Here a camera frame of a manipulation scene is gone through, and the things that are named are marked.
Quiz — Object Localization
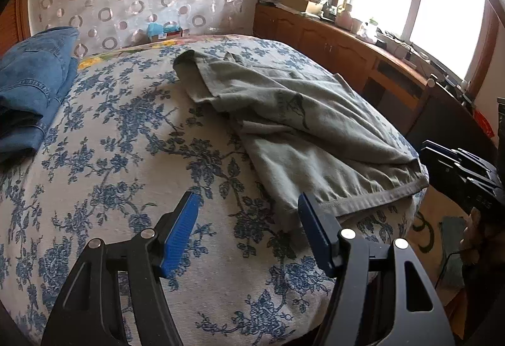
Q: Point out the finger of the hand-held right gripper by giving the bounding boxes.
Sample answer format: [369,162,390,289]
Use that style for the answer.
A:
[420,139,500,178]
[424,162,505,213]

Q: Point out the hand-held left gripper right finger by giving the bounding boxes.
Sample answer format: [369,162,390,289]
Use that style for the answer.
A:
[298,192,456,346]

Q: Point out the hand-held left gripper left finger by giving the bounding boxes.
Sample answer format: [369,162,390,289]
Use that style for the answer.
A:
[40,191,202,346]

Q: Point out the grey-green pants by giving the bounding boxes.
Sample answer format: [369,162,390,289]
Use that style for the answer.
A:
[173,48,430,232]

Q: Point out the person's right forearm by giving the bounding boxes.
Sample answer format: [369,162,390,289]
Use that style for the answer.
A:
[461,257,505,344]

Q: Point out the person's right hand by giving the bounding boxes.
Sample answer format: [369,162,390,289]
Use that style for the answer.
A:
[461,208,500,266]

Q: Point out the red paper item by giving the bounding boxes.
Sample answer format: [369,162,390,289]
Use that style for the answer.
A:
[472,110,496,140]

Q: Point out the dark wooden board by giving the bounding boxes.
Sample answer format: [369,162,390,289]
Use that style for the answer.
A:
[404,83,498,166]

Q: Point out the beige patterned floor rug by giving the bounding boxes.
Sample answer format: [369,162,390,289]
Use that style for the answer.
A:
[406,186,474,331]

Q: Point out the clutter of small items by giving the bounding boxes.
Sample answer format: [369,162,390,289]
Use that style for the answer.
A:
[375,26,474,94]

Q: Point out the wood-framed window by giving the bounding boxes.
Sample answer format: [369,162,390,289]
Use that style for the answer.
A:
[331,0,498,82]

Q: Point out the long wooden cabinet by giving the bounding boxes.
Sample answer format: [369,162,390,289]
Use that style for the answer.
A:
[252,1,432,126]

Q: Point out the colourful flowered blanket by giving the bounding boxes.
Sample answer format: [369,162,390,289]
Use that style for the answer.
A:
[77,34,253,71]

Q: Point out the pale pink bottle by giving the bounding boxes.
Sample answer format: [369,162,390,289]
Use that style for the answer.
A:
[336,4,354,30]

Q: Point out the small printed cardboard box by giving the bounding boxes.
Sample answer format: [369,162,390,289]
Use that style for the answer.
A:
[160,25,185,41]

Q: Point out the blue jeans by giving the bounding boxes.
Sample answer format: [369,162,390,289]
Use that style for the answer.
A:
[0,26,81,165]

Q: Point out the open brown cardboard box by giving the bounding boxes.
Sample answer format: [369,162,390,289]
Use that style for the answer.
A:
[282,0,325,16]

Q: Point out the wooden slatted wardrobe door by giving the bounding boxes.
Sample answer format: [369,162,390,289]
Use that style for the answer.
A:
[0,0,31,55]

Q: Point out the black cable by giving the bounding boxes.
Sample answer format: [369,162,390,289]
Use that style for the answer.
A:
[435,249,469,288]

